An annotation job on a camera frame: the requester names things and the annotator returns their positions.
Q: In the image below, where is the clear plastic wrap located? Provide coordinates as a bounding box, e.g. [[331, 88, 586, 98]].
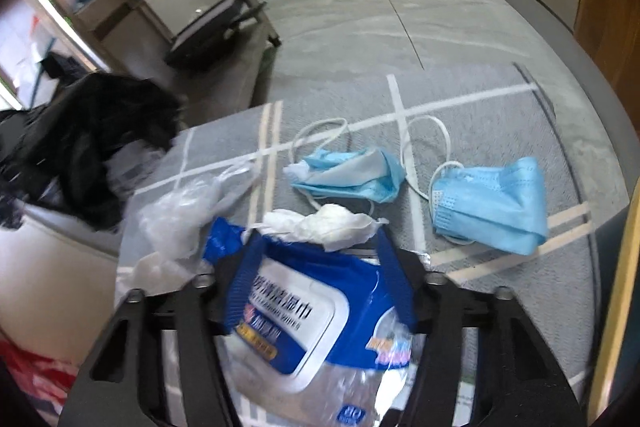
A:
[[117, 161, 262, 299]]

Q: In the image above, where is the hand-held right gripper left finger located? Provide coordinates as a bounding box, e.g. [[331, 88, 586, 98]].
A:
[[57, 256, 247, 427]]

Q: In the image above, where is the folded blue face mask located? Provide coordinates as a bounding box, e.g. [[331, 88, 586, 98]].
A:
[[402, 116, 549, 257]]

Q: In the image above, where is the white tissue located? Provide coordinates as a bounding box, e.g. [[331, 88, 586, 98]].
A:
[[262, 203, 389, 253]]

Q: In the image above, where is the blue white wet wipes packet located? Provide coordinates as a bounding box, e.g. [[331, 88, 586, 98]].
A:
[[202, 217, 431, 427]]

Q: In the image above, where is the black cloth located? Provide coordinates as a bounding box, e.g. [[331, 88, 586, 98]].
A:
[[0, 73, 184, 234]]

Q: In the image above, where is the black electric griddle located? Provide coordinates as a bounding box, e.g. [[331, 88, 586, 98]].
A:
[[165, 0, 269, 68]]

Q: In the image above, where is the red printed cloth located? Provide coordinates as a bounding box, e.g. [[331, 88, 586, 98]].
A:
[[0, 336, 77, 427]]

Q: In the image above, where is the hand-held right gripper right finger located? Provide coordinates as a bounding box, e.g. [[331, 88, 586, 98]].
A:
[[381, 248, 583, 427]]

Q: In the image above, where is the grey checked mat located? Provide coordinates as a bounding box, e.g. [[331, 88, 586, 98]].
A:
[[115, 63, 608, 427]]

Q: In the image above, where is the blue face mask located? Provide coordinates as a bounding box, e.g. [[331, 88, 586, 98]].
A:
[[402, 116, 549, 257], [282, 118, 407, 215]]

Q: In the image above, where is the tall wooden cabinet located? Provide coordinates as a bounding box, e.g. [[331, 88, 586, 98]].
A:
[[574, 0, 640, 104]]

